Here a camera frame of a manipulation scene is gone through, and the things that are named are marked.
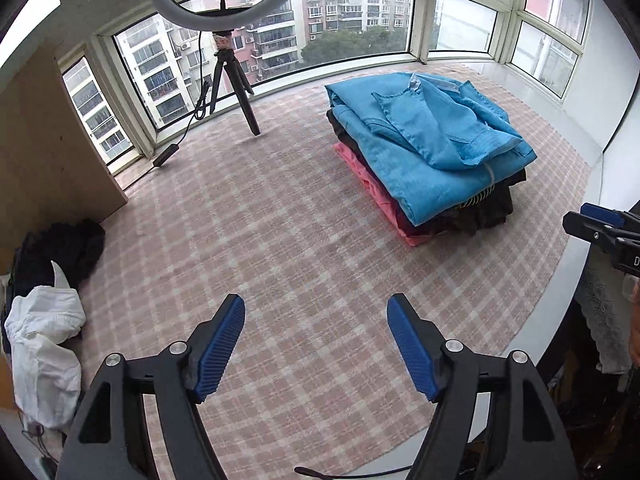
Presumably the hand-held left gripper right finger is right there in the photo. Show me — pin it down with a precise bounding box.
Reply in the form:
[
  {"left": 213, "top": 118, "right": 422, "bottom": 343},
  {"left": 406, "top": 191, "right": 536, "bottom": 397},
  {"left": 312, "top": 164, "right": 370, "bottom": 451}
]
[{"left": 387, "top": 293, "right": 576, "bottom": 480}]

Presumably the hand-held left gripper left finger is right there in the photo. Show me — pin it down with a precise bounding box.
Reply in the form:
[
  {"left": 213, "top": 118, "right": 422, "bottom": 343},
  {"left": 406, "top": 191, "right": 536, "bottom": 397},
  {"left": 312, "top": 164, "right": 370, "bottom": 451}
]
[{"left": 56, "top": 293, "right": 247, "bottom": 480}]

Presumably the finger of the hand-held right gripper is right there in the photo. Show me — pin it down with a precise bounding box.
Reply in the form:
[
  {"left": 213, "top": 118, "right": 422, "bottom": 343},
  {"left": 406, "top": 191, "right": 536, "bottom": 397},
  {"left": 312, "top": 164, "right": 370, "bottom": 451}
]
[
  {"left": 562, "top": 211, "right": 623, "bottom": 251},
  {"left": 580, "top": 202, "right": 628, "bottom": 228}
]

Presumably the blue coat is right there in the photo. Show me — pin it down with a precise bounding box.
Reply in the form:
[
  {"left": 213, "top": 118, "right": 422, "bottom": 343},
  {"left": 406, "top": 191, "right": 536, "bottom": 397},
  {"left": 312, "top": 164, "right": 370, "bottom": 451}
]
[{"left": 325, "top": 72, "right": 538, "bottom": 226}]

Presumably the stack of folded clothes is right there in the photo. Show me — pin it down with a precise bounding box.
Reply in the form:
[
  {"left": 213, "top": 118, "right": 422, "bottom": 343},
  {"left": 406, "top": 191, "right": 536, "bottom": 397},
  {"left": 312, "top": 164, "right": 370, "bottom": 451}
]
[{"left": 327, "top": 109, "right": 516, "bottom": 238}]

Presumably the grey lace cloth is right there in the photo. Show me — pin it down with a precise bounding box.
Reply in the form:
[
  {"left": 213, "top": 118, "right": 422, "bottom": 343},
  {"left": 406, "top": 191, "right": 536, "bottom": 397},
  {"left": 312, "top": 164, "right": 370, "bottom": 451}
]
[{"left": 574, "top": 247, "right": 636, "bottom": 376}]

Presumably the black shirt with yellow stripes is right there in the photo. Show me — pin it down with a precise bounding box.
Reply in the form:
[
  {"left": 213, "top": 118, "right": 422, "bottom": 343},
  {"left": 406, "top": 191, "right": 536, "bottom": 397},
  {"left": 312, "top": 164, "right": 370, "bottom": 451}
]
[{"left": 450, "top": 167, "right": 528, "bottom": 216}]

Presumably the folded dark red garment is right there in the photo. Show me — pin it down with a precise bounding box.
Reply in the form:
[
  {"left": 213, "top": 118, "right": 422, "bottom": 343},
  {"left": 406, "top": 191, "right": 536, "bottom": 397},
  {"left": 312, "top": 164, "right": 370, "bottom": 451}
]
[{"left": 385, "top": 200, "right": 436, "bottom": 238}]

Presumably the pink plaid blanket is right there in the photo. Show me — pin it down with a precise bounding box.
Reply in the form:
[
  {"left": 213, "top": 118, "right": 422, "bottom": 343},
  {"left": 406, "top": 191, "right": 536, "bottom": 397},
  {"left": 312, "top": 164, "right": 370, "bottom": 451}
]
[{"left": 75, "top": 62, "right": 593, "bottom": 480}]

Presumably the black garment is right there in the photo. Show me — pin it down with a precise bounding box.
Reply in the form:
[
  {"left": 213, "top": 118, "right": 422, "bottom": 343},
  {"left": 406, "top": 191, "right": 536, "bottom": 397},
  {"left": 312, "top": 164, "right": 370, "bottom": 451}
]
[{"left": 12, "top": 217, "right": 107, "bottom": 293}]

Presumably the white garment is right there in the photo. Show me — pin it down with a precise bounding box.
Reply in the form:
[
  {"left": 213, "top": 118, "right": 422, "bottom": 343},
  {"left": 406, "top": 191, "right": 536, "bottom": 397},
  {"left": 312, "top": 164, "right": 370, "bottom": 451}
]
[{"left": 4, "top": 260, "right": 87, "bottom": 433}]

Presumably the folded pink garment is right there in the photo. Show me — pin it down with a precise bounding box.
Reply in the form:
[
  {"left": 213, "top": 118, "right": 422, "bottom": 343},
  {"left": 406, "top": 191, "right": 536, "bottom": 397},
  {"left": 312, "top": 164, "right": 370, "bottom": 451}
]
[{"left": 333, "top": 142, "right": 431, "bottom": 247}]

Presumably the black tripod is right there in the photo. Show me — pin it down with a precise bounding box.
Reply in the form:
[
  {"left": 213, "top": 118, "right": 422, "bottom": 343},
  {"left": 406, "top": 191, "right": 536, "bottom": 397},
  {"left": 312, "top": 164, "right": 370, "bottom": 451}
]
[{"left": 207, "top": 7, "right": 262, "bottom": 137}]

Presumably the light plywood board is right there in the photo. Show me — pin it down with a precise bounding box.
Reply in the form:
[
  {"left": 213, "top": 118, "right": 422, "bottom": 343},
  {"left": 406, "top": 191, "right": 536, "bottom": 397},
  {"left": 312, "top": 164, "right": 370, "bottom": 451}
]
[{"left": 0, "top": 42, "right": 130, "bottom": 261}]

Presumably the black ring light cable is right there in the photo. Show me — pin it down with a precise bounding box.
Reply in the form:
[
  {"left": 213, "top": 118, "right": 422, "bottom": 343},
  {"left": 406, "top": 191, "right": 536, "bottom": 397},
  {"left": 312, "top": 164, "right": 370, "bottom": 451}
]
[{"left": 151, "top": 30, "right": 213, "bottom": 168}]

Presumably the white window frame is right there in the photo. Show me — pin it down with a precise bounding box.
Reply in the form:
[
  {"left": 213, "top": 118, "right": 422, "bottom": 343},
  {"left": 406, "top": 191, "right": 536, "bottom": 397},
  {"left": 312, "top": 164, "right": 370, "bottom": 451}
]
[{"left": 0, "top": 0, "right": 601, "bottom": 171}]

